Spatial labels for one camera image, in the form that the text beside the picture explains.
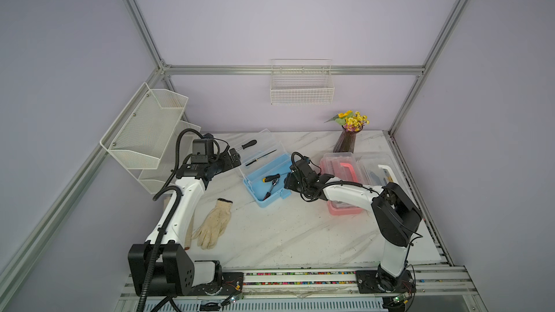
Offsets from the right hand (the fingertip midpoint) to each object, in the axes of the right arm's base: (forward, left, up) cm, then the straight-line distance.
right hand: (290, 184), depth 93 cm
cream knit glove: (-21, +41, -5) cm, 47 cm away
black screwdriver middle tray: (+13, +13, +3) cm, 19 cm away
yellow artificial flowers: (+19, -27, +19) cm, 38 cm away
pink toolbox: (+4, -23, +6) cm, 24 cm away
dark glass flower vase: (+19, -27, +6) cm, 34 cm away
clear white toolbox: (+4, -38, +4) cm, 39 cm away
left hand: (+1, +24, +15) cm, 28 cm away
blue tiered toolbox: (+12, +13, 0) cm, 17 cm away
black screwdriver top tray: (+18, +20, +8) cm, 27 cm away
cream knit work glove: (-16, +32, -5) cm, 36 cm away
